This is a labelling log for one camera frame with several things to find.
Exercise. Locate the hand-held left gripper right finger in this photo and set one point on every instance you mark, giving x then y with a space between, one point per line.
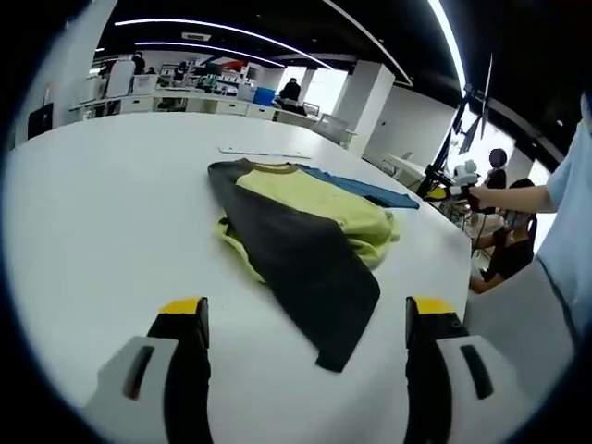
430 370

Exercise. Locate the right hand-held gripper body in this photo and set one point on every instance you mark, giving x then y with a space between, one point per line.
468 173

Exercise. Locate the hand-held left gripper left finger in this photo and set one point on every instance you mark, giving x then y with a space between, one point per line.
166 370

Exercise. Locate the yellow navy grey garment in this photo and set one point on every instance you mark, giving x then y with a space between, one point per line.
300 259

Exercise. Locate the person's right hand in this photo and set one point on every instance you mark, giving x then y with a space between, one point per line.
483 199

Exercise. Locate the white side desk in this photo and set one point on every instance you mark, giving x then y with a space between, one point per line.
407 167

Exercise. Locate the grey office chair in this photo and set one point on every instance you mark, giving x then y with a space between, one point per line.
509 314

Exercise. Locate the person in light blue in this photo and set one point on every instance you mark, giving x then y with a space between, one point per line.
573 208

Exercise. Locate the grey mesh chair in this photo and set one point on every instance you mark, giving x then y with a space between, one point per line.
334 128

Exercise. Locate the bright ceiling light strip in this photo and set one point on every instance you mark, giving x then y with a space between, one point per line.
448 41

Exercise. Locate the blue plastic bin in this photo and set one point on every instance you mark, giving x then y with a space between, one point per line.
265 94

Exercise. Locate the white drawer cabinet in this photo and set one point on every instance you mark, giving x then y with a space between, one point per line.
135 104
245 110

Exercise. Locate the long white workbench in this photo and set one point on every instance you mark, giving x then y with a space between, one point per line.
194 94

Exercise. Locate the black small cabinet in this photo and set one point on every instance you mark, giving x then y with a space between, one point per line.
40 121

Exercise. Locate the long curved ceiling light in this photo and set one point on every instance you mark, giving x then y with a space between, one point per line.
222 27

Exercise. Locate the short curved ceiling light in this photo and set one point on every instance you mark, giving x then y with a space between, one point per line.
208 47

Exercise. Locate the white standing panel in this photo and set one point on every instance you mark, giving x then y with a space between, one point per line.
121 78

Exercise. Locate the ceiling air vent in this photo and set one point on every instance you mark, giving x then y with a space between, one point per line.
196 36

